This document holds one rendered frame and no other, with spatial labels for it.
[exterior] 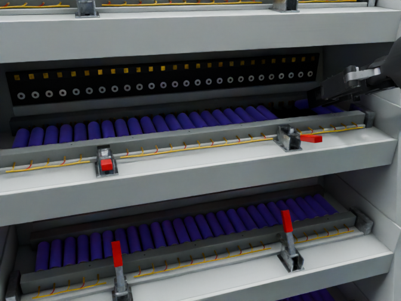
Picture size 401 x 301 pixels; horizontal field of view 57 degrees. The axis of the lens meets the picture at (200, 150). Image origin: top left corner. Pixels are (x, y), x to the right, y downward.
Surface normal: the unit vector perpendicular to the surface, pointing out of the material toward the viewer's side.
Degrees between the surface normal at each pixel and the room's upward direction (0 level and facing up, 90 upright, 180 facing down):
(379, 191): 90
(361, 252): 17
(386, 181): 90
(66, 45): 107
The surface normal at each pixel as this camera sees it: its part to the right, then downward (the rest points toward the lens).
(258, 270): 0.01, -0.89
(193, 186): 0.29, 0.44
